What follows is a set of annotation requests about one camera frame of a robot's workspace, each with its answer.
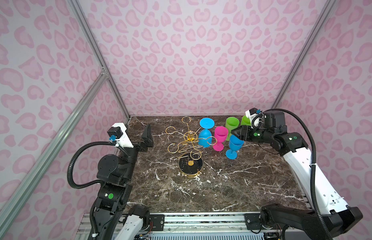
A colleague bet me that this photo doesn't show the right aluminium frame post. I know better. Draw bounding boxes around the right aluminium frame post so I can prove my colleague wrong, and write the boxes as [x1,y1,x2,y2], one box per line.
[272,0,338,108]

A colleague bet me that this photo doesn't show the green wine glass front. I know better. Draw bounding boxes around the green wine glass front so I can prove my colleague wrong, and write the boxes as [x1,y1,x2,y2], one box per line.
[241,116,252,126]

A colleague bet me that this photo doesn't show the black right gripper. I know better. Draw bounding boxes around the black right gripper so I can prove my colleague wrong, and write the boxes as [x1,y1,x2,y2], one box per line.
[230,123,275,144]

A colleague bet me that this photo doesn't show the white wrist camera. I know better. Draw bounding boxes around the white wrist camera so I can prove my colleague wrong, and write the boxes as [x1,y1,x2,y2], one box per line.
[245,108,262,121]
[107,123,134,148]

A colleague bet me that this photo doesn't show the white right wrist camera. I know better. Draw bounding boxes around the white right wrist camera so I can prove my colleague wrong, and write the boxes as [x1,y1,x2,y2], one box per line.
[245,108,262,121]

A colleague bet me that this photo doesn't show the gold wire wine glass rack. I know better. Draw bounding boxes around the gold wire wine glass rack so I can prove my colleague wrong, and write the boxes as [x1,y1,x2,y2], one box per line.
[165,117,217,177]

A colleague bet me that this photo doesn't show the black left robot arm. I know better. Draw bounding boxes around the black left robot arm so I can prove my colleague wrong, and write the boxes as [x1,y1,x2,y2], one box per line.
[88,123,154,240]

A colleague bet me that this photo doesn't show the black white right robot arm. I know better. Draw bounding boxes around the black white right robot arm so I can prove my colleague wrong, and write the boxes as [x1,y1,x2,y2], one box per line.
[230,108,363,240]

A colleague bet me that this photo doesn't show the left aluminium frame beam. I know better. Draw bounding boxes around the left aluminium frame beam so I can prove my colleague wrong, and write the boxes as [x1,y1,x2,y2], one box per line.
[0,73,108,240]

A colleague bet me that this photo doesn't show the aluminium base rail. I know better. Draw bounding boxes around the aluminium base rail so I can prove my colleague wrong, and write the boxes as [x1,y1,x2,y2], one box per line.
[74,211,337,240]

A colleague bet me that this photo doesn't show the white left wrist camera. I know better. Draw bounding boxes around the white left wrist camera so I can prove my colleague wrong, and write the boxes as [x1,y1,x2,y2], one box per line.
[107,123,134,148]

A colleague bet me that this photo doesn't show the left black corrugated cable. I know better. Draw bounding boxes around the left black corrugated cable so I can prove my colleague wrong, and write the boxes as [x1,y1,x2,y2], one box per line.
[66,140,130,240]

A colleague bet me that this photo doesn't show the green wine glass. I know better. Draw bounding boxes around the green wine glass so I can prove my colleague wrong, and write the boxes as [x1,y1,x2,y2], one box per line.
[241,116,252,126]
[226,117,240,141]

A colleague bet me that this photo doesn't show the blue wine glass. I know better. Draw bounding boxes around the blue wine glass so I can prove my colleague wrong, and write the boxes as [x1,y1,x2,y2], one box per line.
[226,135,244,160]
[198,118,215,148]

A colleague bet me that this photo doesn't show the pink wine glass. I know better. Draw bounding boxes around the pink wine glass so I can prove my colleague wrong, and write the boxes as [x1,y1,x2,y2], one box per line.
[213,126,229,152]

